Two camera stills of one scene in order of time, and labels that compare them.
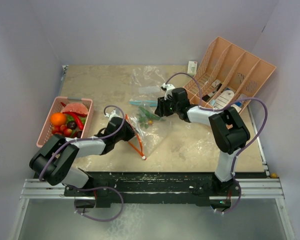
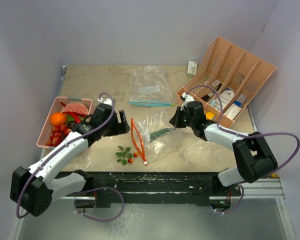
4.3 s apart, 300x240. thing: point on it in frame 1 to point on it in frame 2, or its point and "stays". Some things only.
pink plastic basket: x=46 y=132 stays
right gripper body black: x=167 y=107 to x=183 y=119
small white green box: x=192 y=68 stays
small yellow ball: x=273 y=175 stays
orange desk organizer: x=227 y=77 stays
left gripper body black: x=126 y=132 to x=113 y=127
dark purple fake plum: x=71 y=124 stays
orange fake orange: x=58 y=118 stays
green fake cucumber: x=149 y=114 to x=153 y=135
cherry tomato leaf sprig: x=144 y=121 to x=125 y=154
